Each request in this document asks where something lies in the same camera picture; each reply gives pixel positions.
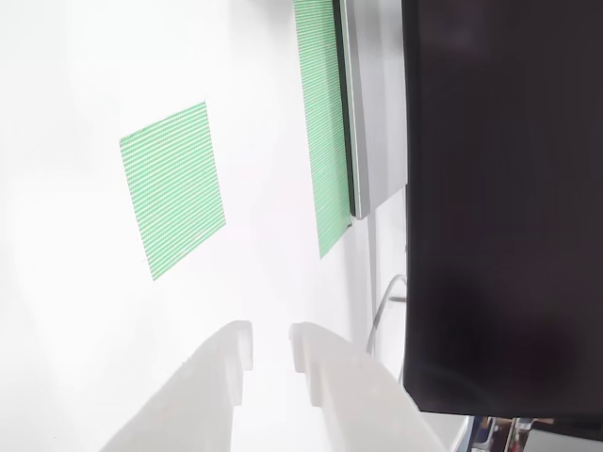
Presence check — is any green square paper marker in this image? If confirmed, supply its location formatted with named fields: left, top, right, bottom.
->
left=119, top=101, right=227, bottom=283

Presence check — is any green paper sheet with arrows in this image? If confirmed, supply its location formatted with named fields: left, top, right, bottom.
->
left=293, top=0, right=355, bottom=260

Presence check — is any silver flat device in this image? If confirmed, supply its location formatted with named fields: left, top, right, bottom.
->
left=333, top=0, right=409, bottom=221

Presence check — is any white cable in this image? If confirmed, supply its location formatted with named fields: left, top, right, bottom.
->
left=366, top=274, right=409, bottom=355

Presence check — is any large black panel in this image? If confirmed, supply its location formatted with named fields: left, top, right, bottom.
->
left=399, top=0, right=603, bottom=419

